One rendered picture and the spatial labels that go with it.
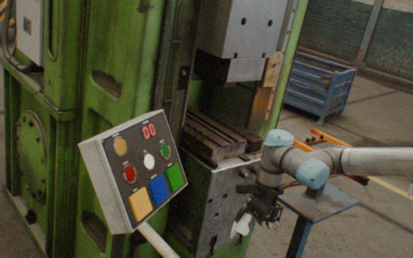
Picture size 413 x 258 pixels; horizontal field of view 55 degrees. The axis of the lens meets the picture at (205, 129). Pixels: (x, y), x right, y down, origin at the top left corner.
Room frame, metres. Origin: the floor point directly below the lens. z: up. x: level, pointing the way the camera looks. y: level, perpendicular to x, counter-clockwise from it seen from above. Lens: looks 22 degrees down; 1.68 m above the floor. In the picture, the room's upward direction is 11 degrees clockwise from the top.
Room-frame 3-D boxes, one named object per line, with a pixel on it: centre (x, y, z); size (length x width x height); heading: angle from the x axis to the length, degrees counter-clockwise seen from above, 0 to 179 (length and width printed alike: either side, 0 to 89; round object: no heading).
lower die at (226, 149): (1.72, 0.03, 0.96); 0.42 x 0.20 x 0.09; 44
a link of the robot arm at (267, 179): (1.02, -0.21, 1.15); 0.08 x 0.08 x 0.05
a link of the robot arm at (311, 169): (0.96, -0.29, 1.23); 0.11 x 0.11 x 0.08; 42
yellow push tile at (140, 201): (0.98, 0.15, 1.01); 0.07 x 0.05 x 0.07; 159
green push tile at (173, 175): (1.16, 0.08, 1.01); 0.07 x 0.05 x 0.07; 159
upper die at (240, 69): (1.72, 0.03, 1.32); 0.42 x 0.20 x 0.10; 44
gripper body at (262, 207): (1.02, -0.21, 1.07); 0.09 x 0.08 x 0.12; 34
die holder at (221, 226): (1.76, 0.00, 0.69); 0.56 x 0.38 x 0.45; 44
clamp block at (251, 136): (1.73, -0.20, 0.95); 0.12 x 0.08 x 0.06; 44
